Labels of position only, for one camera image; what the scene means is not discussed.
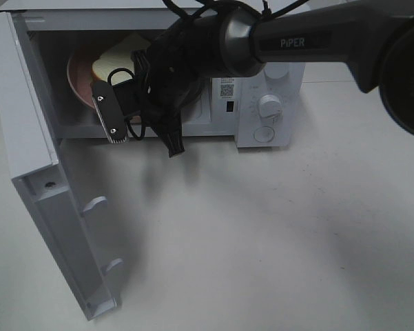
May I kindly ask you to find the white microwave door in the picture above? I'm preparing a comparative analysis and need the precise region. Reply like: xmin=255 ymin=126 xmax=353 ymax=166
xmin=0 ymin=12 xmax=122 ymax=320

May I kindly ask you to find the white microwave knob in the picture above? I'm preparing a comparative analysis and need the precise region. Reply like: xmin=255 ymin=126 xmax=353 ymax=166
xmin=264 ymin=63 xmax=289 ymax=80
xmin=258 ymin=94 xmax=282 ymax=118

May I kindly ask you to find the lower white microwave knob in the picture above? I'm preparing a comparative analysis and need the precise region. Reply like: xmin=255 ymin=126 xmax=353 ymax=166
xmin=258 ymin=94 xmax=282 ymax=118

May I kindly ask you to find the upper white microwave knob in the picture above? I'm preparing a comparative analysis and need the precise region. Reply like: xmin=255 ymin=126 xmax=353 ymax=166
xmin=264 ymin=63 xmax=289 ymax=80

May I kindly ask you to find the round white door button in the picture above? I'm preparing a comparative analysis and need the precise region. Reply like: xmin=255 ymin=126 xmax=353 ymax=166
xmin=253 ymin=126 xmax=275 ymax=143

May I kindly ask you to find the white bread sandwich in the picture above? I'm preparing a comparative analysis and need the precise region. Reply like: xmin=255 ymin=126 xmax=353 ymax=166
xmin=92 ymin=33 xmax=150 ymax=81

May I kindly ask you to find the pink round plate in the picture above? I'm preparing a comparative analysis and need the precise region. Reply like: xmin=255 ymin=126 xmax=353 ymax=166
xmin=67 ymin=45 xmax=112 ymax=110

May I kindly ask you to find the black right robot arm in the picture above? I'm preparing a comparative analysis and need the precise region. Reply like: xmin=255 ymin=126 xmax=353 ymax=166
xmin=92 ymin=1 xmax=414 ymax=156

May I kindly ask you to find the white warning label sticker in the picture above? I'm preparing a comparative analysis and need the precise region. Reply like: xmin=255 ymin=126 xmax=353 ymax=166
xmin=218 ymin=78 xmax=236 ymax=99

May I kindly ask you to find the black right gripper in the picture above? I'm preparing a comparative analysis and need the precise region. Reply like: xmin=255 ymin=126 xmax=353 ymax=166
xmin=92 ymin=50 xmax=200 ymax=158

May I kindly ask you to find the white microwave oven body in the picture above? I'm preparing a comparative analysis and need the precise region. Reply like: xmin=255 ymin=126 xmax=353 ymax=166
xmin=0 ymin=1 xmax=304 ymax=148

